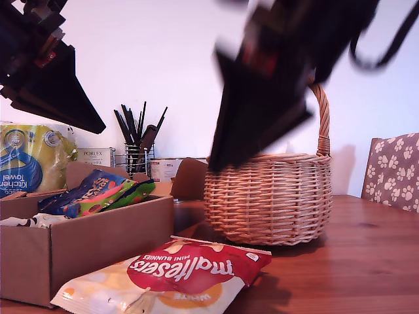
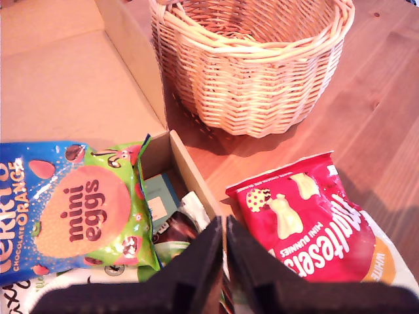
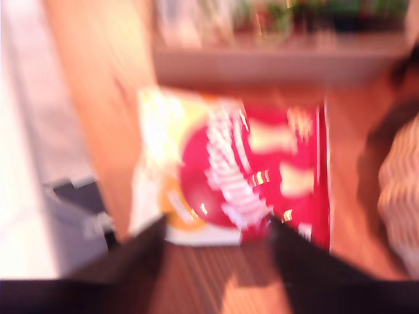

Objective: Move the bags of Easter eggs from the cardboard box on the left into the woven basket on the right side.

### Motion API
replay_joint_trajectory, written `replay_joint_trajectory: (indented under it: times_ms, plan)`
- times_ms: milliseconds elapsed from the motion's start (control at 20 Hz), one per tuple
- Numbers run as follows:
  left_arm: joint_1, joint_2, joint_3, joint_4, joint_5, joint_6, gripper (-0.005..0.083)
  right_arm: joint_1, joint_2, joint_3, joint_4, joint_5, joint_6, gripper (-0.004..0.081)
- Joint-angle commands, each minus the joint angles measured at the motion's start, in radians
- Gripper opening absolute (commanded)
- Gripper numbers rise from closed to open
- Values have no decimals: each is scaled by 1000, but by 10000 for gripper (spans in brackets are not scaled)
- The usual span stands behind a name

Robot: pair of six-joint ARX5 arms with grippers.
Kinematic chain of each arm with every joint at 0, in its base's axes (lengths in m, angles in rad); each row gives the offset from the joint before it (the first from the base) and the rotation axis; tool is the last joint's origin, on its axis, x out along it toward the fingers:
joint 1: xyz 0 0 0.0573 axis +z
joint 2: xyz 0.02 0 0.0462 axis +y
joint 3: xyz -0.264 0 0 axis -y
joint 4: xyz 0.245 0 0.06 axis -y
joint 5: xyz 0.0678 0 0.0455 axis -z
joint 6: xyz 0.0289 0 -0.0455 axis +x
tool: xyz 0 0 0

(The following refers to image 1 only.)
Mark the blue green mini eggs bag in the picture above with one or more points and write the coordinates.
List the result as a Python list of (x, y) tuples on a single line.
[(98, 196)]

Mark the white label tin can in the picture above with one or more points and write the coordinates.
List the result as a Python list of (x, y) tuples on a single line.
[(163, 170)]

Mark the yellow blue kitchen towel pack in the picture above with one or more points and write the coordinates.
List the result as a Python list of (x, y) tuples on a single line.
[(23, 153)]

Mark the chair with paw print cushion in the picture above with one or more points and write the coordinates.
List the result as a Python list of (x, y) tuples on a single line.
[(393, 170)]

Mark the brown cardboard box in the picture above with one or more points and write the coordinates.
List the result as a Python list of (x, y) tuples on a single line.
[(98, 235)]

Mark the black chopstick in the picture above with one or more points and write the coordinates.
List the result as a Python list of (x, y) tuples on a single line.
[(143, 119), (127, 122), (161, 120), (121, 128)]

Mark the red white Maltesers bunnies bag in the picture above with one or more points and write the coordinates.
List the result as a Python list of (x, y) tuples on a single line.
[(183, 271)]

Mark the white bunny chocolate bag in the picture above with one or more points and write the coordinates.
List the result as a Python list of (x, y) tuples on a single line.
[(42, 219)]

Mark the white Porlex box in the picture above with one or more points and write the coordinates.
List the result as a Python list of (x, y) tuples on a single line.
[(93, 155)]

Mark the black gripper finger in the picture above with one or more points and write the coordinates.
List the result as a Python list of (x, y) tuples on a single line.
[(39, 98), (275, 114), (234, 108), (72, 85)]

